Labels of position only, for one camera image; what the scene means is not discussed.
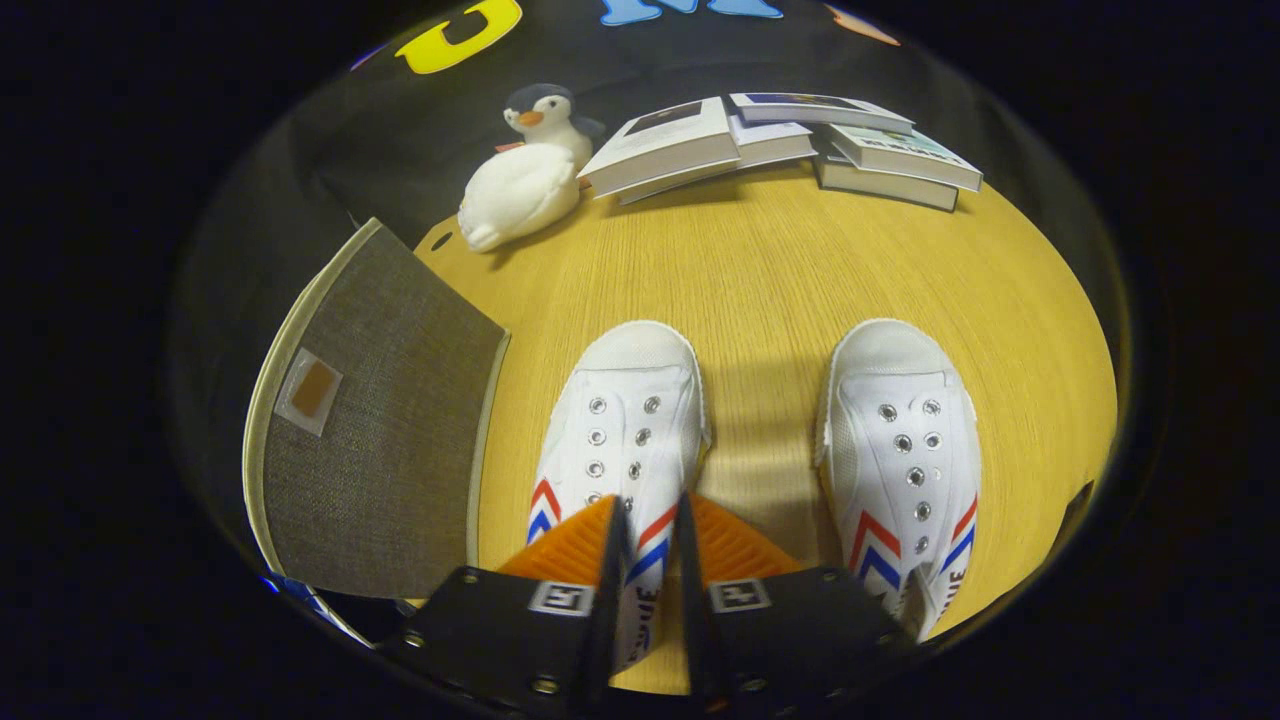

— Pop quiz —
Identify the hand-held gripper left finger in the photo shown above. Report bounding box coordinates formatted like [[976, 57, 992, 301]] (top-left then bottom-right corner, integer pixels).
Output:
[[380, 493, 633, 720]]

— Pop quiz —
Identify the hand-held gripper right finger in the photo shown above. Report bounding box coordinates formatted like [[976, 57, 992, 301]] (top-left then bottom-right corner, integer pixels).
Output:
[[675, 490, 916, 716]]

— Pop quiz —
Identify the grey fabric storage box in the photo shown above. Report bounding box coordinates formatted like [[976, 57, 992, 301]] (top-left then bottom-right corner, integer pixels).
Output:
[[243, 218, 511, 601]]

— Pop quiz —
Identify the white striped canvas shoe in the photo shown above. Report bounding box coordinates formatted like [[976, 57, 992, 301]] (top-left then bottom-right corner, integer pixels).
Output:
[[813, 318, 983, 643], [527, 320, 713, 673]]

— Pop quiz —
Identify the blue object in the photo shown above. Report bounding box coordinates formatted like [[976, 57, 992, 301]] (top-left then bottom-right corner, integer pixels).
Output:
[[262, 572, 341, 626]]

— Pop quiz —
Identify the white round plush toy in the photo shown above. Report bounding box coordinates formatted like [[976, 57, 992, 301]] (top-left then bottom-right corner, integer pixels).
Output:
[[458, 143, 583, 253]]

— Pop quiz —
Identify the plain white book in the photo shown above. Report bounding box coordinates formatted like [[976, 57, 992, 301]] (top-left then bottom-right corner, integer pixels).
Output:
[[615, 115, 819, 206]]

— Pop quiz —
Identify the book with pale green cover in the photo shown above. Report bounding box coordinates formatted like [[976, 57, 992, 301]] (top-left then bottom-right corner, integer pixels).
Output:
[[828, 122, 984, 193]]

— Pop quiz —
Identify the grey penguin plush toy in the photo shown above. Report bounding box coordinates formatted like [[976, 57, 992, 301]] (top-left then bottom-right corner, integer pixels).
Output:
[[500, 83, 606, 171]]

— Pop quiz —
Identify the book with blue picture cover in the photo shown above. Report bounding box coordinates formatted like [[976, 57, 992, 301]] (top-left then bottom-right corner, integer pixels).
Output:
[[728, 92, 916, 136]]

